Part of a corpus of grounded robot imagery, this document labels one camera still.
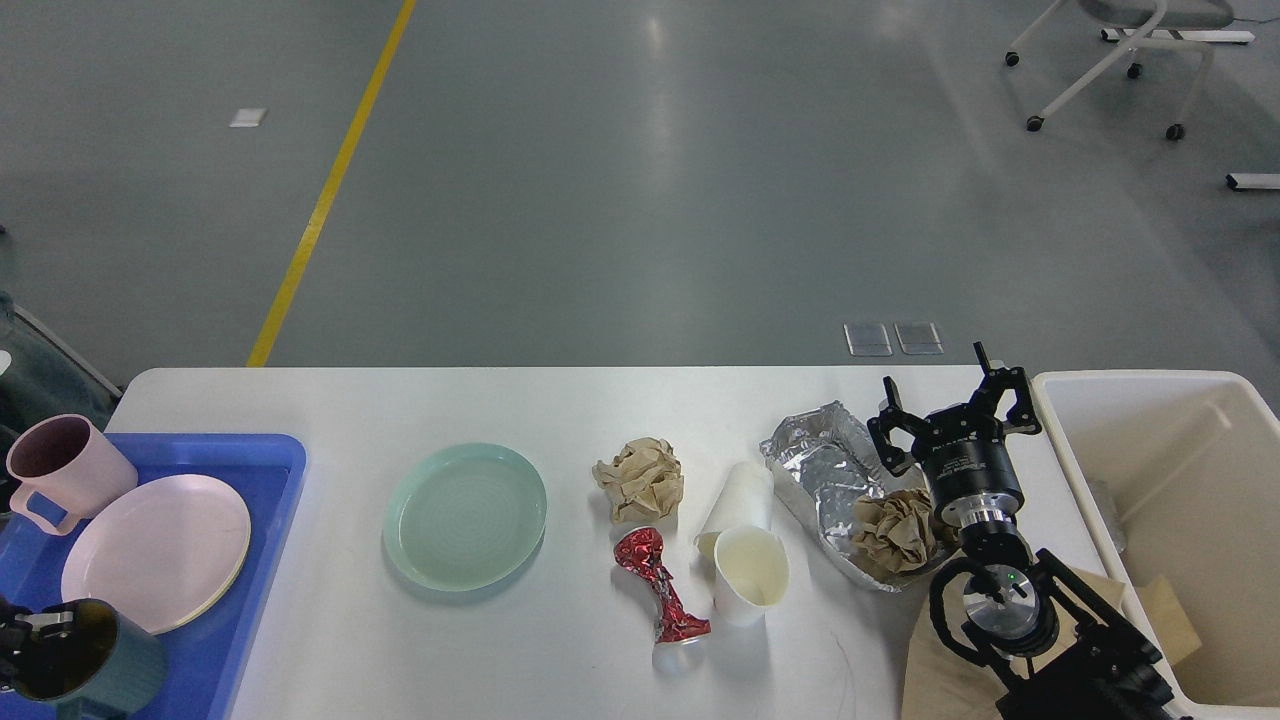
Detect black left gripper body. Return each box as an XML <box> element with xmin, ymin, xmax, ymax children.
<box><xmin>1</xmin><ymin>598</ymin><xmax>31</xmax><ymax>693</ymax></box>

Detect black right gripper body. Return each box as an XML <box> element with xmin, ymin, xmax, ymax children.
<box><xmin>914</xmin><ymin>407</ymin><xmax>1024</xmax><ymax>525</ymax></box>

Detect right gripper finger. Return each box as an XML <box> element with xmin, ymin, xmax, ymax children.
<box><xmin>948</xmin><ymin>342</ymin><xmax>1043</xmax><ymax>437</ymax></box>
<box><xmin>867</xmin><ymin>375</ymin><xmax>931</xmax><ymax>477</ymax></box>

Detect dark teal mug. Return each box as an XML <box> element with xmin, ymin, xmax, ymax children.
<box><xmin>17</xmin><ymin>598</ymin><xmax>166</xmax><ymax>719</ymax></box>

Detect light green plate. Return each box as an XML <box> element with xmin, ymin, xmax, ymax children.
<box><xmin>381</xmin><ymin>443</ymin><xmax>548</xmax><ymax>592</ymax></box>

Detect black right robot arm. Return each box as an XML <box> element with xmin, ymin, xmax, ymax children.
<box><xmin>867</xmin><ymin>343</ymin><xmax>1172</xmax><ymax>719</ymax></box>

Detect crumpled aluminium foil tray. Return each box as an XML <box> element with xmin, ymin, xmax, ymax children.
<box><xmin>759</xmin><ymin>401</ymin><xmax>959</xmax><ymax>593</ymax></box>

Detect left floor outlet cover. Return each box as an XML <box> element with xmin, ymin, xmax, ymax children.
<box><xmin>844</xmin><ymin>322</ymin><xmax>893</xmax><ymax>357</ymax></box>

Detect floor outlet cover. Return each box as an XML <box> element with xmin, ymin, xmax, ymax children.
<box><xmin>893</xmin><ymin>322</ymin><xmax>945</xmax><ymax>356</ymax></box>
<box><xmin>844</xmin><ymin>322</ymin><xmax>893</xmax><ymax>357</ymax></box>

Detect right floor outlet cover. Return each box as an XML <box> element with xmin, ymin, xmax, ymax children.
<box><xmin>893</xmin><ymin>322</ymin><xmax>945</xmax><ymax>356</ymax></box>

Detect crumpled brown paper in foil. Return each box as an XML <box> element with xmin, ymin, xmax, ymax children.
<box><xmin>852</xmin><ymin>487</ymin><xmax>957</xmax><ymax>573</ymax></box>

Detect pink plate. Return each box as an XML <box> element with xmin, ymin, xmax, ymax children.
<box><xmin>60</xmin><ymin>474</ymin><xmax>252</xmax><ymax>635</ymax></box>

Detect blue plastic tray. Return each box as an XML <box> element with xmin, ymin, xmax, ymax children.
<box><xmin>1</xmin><ymin>433</ymin><xmax>306</xmax><ymax>719</ymax></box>

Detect pink mug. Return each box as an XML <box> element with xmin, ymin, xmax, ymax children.
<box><xmin>5</xmin><ymin>414</ymin><xmax>140</xmax><ymax>536</ymax></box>

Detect lying white paper cup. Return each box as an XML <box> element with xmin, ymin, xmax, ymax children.
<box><xmin>694</xmin><ymin>462</ymin><xmax>774</xmax><ymax>560</ymax></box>

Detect white plastic bin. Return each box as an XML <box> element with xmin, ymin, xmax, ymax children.
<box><xmin>1033</xmin><ymin>370</ymin><xmax>1279</xmax><ymax>719</ymax></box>

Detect upright white paper cup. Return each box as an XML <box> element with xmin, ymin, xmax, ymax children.
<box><xmin>713</xmin><ymin>527</ymin><xmax>790</xmax><ymax>626</ymax></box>

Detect brown paper bag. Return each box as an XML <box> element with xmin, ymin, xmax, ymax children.
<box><xmin>901</xmin><ymin>568</ymin><xmax>1128</xmax><ymax>719</ymax></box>

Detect person in jeans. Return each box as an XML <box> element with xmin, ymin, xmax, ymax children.
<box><xmin>1</xmin><ymin>291</ymin><xmax>122</xmax><ymax>439</ymax></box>

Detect cardboard piece in bin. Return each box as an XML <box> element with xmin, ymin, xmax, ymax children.
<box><xmin>1135</xmin><ymin>575</ymin><xmax>1202</xmax><ymax>667</ymax></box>

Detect crumpled brown paper ball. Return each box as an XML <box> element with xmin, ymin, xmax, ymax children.
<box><xmin>591</xmin><ymin>437</ymin><xmax>685</xmax><ymax>525</ymax></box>

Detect crushed red can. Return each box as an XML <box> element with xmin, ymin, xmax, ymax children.
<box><xmin>614</xmin><ymin>527</ymin><xmax>712</xmax><ymax>644</ymax></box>

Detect white floor bar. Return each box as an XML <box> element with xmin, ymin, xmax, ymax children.
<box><xmin>1225</xmin><ymin>172</ymin><xmax>1280</xmax><ymax>192</ymax></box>

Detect white office chair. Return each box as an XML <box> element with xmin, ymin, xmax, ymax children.
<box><xmin>1027</xmin><ymin>1</ymin><xmax>1234</xmax><ymax>142</ymax></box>

